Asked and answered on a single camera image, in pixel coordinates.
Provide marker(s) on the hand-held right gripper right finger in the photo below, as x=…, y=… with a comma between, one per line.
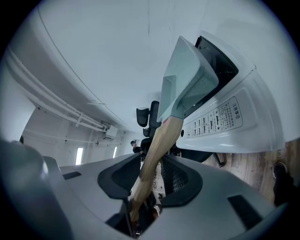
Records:
x=211, y=199

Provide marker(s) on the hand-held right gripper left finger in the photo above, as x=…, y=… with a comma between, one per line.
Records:
x=93, y=187

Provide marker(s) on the white stove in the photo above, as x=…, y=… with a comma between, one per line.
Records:
x=234, y=131

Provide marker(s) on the bright narrow window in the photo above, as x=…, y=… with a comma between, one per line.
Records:
x=79, y=155
x=114, y=152

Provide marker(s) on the white ceiling pipes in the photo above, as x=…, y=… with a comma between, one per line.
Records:
x=56, y=103

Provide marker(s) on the white wall-mounted box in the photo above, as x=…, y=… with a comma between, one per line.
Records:
x=111, y=131

